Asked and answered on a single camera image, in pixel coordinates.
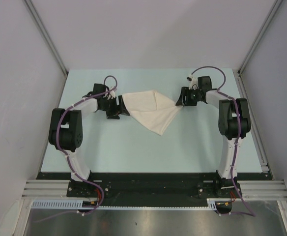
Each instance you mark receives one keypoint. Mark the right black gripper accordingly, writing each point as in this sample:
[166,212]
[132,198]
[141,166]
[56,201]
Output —
[185,92]

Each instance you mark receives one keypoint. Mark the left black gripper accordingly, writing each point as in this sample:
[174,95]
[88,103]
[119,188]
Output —
[120,109]

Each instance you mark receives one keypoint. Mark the white cloth napkin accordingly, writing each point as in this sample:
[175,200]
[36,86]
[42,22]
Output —
[151,109]

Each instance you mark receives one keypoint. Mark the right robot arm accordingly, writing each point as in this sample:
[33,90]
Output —
[233,123]

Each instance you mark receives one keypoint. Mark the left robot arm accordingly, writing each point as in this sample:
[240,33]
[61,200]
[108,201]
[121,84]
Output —
[66,126]

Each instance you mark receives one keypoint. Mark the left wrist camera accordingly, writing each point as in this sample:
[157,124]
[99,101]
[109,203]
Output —
[111,93]

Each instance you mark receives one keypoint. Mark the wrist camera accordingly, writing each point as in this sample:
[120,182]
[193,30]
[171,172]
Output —
[193,82]
[111,93]

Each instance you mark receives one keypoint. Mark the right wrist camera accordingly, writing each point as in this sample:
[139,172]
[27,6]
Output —
[193,82]

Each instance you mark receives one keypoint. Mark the right side aluminium rail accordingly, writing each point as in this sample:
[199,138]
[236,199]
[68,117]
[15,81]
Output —
[254,129]

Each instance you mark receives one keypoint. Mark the aluminium rail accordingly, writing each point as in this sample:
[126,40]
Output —
[254,129]
[267,190]

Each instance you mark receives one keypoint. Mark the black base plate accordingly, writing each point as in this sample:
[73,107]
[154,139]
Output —
[150,190]

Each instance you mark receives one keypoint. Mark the left aluminium corner post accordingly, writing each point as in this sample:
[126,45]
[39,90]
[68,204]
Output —
[34,14]

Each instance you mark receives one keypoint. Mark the aluminium corner post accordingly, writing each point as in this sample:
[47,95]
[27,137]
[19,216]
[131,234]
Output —
[34,14]
[261,33]

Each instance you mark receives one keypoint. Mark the front aluminium rail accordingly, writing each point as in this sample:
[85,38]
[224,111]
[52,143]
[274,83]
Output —
[267,190]

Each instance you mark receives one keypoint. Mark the right aluminium corner post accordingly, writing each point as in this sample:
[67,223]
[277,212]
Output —
[261,33]

